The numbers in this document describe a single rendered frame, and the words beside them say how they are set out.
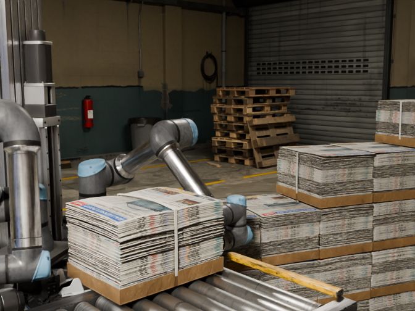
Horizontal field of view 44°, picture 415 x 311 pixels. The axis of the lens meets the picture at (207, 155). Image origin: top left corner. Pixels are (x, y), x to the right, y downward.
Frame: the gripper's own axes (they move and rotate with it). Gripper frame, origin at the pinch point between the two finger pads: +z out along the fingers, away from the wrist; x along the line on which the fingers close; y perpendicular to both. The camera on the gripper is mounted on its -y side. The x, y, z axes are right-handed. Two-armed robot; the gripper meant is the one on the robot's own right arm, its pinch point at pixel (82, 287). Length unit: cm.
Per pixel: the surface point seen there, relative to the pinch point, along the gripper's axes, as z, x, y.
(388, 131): 179, 2, 35
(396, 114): 177, -3, 44
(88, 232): -1.3, -7.0, 18.5
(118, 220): -0.3, -21.1, 24.6
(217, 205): 33.1, -22.8, 23.5
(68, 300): -9.4, -9.6, 1.8
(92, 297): -3.3, -11.9, 1.8
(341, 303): 43, -60, 2
